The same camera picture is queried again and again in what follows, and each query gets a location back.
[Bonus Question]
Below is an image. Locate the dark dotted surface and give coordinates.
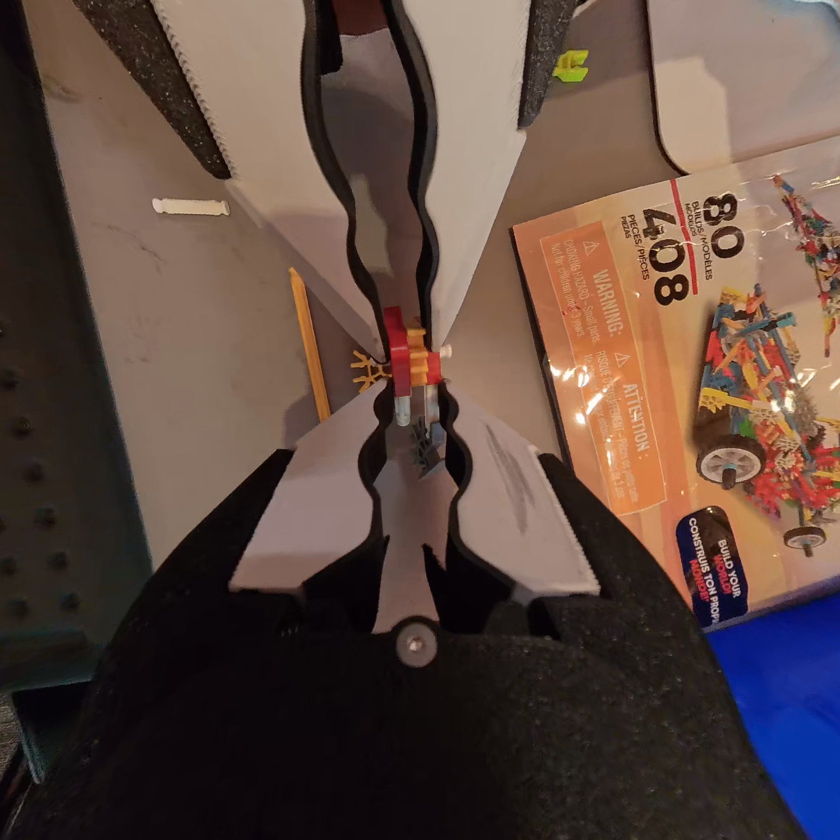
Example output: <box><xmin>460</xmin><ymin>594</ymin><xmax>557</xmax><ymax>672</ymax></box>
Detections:
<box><xmin>0</xmin><ymin>0</ymin><xmax>153</xmax><ymax>664</ymax></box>

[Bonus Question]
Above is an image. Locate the grey snowflake connector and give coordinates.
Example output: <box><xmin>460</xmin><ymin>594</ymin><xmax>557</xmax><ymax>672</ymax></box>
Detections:
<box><xmin>408</xmin><ymin>420</ymin><xmax>443</xmax><ymax>481</ymax></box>

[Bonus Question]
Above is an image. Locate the red and yellow connector cluster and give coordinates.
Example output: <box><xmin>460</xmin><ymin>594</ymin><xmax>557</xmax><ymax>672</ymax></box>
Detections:
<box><xmin>403</xmin><ymin>318</ymin><xmax>455</xmax><ymax>389</ymax></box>

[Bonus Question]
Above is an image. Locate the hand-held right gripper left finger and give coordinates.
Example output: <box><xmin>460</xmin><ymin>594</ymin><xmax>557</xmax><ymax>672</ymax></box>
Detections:
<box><xmin>228</xmin><ymin>381</ymin><xmax>390</xmax><ymax>595</ymax></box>

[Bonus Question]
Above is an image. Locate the yellow half-round connector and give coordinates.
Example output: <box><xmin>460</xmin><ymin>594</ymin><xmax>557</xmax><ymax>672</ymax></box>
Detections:
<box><xmin>350</xmin><ymin>349</ymin><xmax>393</xmax><ymax>395</ymax></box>

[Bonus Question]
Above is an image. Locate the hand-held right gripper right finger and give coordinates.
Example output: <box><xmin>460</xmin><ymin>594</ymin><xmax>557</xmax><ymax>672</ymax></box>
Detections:
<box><xmin>436</xmin><ymin>381</ymin><xmax>602</xmax><ymax>599</ymax></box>

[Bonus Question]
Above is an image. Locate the long yellow toy rod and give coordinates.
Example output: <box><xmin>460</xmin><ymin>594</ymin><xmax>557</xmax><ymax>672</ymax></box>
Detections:
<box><xmin>288</xmin><ymin>265</ymin><xmax>333</xmax><ymax>425</ymax></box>

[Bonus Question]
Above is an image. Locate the blue plastic bin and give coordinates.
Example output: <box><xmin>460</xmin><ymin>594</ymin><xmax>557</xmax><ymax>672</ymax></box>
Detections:
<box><xmin>704</xmin><ymin>591</ymin><xmax>840</xmax><ymax>840</ymax></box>

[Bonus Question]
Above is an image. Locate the short white toy rod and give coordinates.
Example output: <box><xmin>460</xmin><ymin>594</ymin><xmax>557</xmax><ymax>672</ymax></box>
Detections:
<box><xmin>151</xmin><ymin>196</ymin><xmax>231</xmax><ymax>218</ymax></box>

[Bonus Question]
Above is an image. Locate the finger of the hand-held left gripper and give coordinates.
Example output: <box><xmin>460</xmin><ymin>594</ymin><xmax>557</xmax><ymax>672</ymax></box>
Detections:
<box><xmin>154</xmin><ymin>0</ymin><xmax>395</xmax><ymax>349</ymax></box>
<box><xmin>384</xmin><ymin>0</ymin><xmax>530</xmax><ymax>349</ymax></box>

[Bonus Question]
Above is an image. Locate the colourful construction toy bag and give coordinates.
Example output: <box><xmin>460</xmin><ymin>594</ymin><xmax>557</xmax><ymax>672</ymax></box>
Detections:
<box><xmin>511</xmin><ymin>134</ymin><xmax>840</xmax><ymax>631</ymax></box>

